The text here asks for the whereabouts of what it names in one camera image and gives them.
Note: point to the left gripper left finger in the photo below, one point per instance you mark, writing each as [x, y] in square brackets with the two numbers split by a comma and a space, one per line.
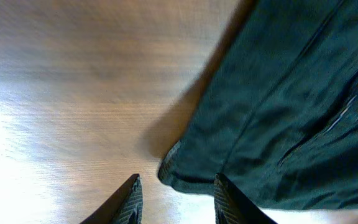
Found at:
[124, 206]

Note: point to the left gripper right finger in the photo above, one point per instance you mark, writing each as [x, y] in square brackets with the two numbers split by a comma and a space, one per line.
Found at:
[233, 207]

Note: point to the black shorts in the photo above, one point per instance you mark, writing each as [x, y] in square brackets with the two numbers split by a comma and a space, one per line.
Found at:
[280, 116]

